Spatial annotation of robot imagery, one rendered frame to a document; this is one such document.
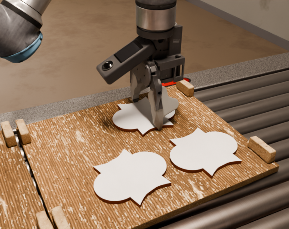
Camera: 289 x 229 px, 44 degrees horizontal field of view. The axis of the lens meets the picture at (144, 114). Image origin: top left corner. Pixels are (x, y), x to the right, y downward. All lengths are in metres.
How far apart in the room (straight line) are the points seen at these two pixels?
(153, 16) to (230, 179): 0.32
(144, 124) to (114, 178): 0.17
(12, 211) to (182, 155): 0.31
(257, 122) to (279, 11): 2.92
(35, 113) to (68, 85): 2.01
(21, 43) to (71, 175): 0.45
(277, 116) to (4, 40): 0.69
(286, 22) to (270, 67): 2.57
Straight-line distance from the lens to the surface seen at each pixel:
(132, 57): 0.68
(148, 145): 0.72
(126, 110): 0.80
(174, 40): 0.72
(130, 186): 0.62
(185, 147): 0.70
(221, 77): 1.02
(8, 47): 1.00
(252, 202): 0.65
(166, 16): 0.66
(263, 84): 1.03
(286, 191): 0.69
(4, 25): 0.98
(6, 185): 0.68
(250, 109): 0.89
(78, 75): 3.02
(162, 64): 0.70
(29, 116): 0.88
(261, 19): 3.91
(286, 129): 0.85
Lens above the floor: 1.38
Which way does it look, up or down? 34 degrees down
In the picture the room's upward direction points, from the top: straight up
